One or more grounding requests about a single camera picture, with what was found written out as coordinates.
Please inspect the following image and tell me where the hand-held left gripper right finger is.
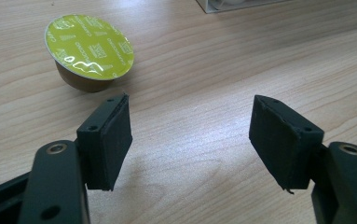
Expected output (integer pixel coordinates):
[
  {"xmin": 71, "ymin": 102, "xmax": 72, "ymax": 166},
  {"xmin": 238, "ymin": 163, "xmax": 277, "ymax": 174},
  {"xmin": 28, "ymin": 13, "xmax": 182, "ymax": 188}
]
[{"xmin": 248, "ymin": 94, "xmax": 325, "ymax": 196}]

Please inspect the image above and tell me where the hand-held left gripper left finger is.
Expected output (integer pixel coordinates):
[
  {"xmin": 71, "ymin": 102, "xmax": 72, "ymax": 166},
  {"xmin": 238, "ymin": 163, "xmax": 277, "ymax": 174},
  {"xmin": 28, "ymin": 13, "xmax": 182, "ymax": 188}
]
[{"xmin": 76, "ymin": 92, "xmax": 134, "ymax": 191}]

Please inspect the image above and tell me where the green-lid coffee capsule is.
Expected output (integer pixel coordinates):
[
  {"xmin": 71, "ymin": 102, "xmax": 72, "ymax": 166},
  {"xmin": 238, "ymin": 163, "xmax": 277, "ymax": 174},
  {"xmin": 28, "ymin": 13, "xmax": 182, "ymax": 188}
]
[{"xmin": 43, "ymin": 14, "xmax": 135, "ymax": 93}]

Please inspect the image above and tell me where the clear drawer organizer white top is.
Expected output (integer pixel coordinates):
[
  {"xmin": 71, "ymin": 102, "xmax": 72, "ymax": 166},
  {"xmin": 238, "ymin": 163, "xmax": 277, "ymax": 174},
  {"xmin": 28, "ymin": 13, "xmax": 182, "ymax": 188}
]
[{"xmin": 195, "ymin": 0, "xmax": 293, "ymax": 15}]

